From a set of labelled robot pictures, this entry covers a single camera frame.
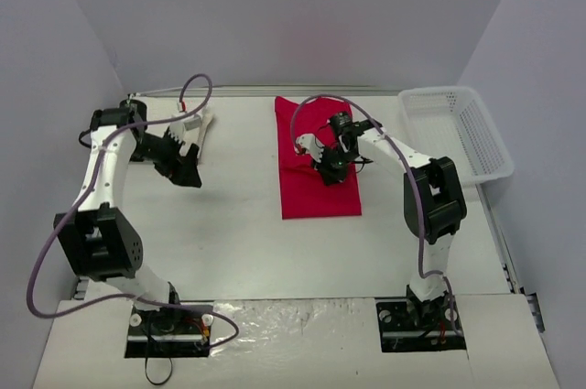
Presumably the red t shirt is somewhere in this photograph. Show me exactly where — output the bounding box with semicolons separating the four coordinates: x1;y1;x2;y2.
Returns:
274;96;362;220

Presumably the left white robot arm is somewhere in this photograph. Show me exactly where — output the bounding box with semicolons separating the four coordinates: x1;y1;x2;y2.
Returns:
54;102;203;332

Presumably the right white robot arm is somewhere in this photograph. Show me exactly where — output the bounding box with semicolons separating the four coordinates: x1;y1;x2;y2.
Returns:
296;112;467;328

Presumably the white plastic basket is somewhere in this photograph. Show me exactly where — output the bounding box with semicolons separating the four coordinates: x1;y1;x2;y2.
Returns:
397;86;515;186

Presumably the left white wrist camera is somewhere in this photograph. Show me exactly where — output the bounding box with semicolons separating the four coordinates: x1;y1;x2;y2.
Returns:
168;113;203;143

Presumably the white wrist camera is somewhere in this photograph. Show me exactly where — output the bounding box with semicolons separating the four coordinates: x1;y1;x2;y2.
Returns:
295;134;331;163
168;113;203;143

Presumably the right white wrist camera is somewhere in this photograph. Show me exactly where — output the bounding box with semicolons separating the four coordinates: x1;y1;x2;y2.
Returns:
295;134;331;163

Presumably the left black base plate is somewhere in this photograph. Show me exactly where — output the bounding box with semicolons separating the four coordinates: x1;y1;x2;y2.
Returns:
125;305;214;359

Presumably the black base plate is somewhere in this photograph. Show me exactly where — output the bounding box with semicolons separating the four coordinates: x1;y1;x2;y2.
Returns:
125;305;214;359
375;297;467;353

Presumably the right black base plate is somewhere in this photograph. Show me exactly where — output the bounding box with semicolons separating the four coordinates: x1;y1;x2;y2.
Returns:
375;297;467;353

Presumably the thin black cable loop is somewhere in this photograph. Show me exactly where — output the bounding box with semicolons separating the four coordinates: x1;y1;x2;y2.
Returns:
143;354;175;385

